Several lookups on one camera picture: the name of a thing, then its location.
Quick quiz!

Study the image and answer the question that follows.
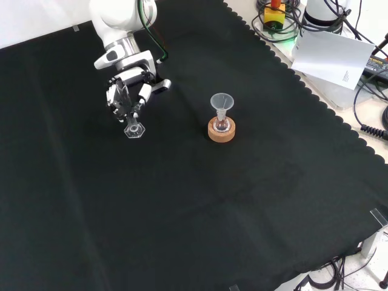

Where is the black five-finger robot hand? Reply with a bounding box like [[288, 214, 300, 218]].
[[105, 68, 153, 124]]

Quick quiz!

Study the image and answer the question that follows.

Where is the clear graduated cylinder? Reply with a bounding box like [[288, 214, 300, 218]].
[[116, 81, 147, 139]]

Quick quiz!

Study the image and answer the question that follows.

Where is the clear plastic funnel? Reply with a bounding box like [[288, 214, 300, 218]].
[[210, 93, 235, 118]]

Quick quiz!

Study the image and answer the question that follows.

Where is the round-bottom glass flask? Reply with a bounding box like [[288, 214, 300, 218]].
[[212, 109, 230, 133]]

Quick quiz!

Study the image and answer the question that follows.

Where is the black cloth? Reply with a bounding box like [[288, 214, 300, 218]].
[[0, 0, 388, 291]]

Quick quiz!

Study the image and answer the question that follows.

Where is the yellow stop button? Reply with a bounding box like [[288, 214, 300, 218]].
[[263, 0, 287, 32]]

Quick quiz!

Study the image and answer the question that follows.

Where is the pale board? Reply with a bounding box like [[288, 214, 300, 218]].
[[290, 29, 376, 91]]

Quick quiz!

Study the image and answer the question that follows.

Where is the black power adapter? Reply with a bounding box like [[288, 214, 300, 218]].
[[361, 53, 388, 81]]

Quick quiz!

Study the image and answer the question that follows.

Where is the black tripod leg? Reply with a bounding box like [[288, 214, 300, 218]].
[[370, 30, 388, 59]]

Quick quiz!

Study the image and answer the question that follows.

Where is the green cable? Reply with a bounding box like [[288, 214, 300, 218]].
[[138, 0, 169, 61]]

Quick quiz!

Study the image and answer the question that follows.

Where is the cork ring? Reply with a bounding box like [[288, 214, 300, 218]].
[[207, 117, 236, 144]]

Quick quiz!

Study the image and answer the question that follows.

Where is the coiled black cable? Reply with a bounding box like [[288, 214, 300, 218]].
[[353, 81, 388, 139]]

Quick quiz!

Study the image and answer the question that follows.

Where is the black floor cable bundle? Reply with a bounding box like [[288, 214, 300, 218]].
[[292, 254, 388, 291]]

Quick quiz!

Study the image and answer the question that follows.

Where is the silver metal frame leg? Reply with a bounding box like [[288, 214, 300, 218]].
[[360, 226, 388, 259]]

